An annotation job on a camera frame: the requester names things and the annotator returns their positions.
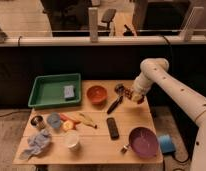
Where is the dark grape bunch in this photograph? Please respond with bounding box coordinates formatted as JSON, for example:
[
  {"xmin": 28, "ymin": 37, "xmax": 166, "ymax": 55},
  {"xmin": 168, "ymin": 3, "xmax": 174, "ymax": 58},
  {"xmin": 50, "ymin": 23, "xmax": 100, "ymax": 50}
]
[{"xmin": 124, "ymin": 88, "xmax": 144, "ymax": 104}]

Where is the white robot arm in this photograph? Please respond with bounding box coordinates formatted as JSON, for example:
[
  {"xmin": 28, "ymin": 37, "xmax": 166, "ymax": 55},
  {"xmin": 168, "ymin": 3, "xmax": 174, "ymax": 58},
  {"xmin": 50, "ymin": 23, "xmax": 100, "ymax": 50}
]
[{"xmin": 132, "ymin": 58, "xmax": 206, "ymax": 171}]

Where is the red bowl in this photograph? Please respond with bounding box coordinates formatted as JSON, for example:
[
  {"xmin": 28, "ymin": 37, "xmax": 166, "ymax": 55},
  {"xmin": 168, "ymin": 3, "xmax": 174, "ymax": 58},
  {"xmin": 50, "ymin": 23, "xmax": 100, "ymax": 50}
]
[{"xmin": 86, "ymin": 85, "xmax": 107, "ymax": 105}]

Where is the purple bowl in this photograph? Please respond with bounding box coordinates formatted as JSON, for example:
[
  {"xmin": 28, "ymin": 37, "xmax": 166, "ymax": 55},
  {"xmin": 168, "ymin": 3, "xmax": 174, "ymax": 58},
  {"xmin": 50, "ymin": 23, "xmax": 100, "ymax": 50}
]
[{"xmin": 129, "ymin": 127, "xmax": 159, "ymax": 158}]

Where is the black remote control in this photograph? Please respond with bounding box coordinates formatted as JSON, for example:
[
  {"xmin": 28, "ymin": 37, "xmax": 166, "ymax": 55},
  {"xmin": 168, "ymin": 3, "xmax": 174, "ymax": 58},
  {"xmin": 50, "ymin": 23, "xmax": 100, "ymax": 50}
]
[{"xmin": 106, "ymin": 118, "xmax": 119, "ymax": 140}]

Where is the blue sponge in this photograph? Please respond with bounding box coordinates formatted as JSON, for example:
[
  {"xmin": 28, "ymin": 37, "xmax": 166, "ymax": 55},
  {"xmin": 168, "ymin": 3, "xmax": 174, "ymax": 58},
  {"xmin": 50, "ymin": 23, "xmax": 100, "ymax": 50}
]
[{"xmin": 64, "ymin": 85, "xmax": 75, "ymax": 100}]

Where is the yellow apple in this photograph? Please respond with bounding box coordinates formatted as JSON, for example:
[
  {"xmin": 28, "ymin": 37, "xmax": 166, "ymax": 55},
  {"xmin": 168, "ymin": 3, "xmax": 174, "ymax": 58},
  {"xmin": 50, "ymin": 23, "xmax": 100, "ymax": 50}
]
[{"xmin": 62, "ymin": 120, "xmax": 75, "ymax": 132}]

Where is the white cup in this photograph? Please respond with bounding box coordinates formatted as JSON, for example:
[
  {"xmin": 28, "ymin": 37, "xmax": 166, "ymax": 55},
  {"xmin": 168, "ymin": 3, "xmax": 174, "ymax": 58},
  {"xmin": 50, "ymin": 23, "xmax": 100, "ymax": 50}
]
[{"xmin": 64, "ymin": 130, "xmax": 80, "ymax": 151}]

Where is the orange carrot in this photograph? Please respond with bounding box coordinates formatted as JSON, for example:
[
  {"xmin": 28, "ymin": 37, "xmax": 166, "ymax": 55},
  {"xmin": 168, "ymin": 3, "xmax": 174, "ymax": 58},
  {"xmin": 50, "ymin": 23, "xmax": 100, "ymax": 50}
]
[{"xmin": 59, "ymin": 114, "xmax": 81, "ymax": 124}]

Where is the green plastic tray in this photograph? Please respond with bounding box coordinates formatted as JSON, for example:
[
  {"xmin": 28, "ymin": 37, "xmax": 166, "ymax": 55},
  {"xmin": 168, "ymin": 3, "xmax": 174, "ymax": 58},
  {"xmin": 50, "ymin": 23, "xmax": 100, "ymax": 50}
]
[{"xmin": 28, "ymin": 73, "xmax": 82, "ymax": 109}]

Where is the blue plastic cup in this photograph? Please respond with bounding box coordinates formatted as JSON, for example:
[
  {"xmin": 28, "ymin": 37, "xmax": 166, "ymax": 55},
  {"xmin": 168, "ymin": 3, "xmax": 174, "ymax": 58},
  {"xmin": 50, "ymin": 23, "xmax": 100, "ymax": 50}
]
[{"xmin": 47, "ymin": 113, "xmax": 61, "ymax": 129}]

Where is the black office chair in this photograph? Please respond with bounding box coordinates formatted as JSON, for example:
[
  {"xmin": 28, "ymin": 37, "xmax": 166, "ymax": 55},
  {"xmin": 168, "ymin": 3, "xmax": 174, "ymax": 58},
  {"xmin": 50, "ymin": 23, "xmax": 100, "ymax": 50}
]
[{"xmin": 98, "ymin": 9, "xmax": 116, "ymax": 36}]

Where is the small metal cup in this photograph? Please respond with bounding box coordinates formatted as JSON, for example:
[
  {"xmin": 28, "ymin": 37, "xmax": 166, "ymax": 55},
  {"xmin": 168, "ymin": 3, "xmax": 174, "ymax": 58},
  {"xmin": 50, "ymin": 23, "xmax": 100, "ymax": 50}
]
[{"xmin": 30, "ymin": 115, "xmax": 45, "ymax": 130}]

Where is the crumpled blue cloth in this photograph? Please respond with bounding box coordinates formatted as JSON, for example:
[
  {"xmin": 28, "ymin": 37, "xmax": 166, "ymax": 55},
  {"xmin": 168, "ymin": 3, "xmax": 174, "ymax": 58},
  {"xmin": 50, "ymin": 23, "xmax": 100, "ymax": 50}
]
[{"xmin": 19, "ymin": 129, "xmax": 51, "ymax": 160}]

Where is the black handled kitchen tool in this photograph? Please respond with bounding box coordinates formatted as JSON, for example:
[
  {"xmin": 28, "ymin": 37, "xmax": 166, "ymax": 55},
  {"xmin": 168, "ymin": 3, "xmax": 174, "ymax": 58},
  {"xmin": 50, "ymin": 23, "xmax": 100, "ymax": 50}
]
[{"xmin": 107, "ymin": 83, "xmax": 124, "ymax": 114}]

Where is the white horizontal rail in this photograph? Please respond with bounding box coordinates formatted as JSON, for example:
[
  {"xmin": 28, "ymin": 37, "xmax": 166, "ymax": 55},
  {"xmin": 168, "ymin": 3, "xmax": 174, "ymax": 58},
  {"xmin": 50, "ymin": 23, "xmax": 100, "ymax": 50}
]
[{"xmin": 0, "ymin": 35, "xmax": 206, "ymax": 47}]

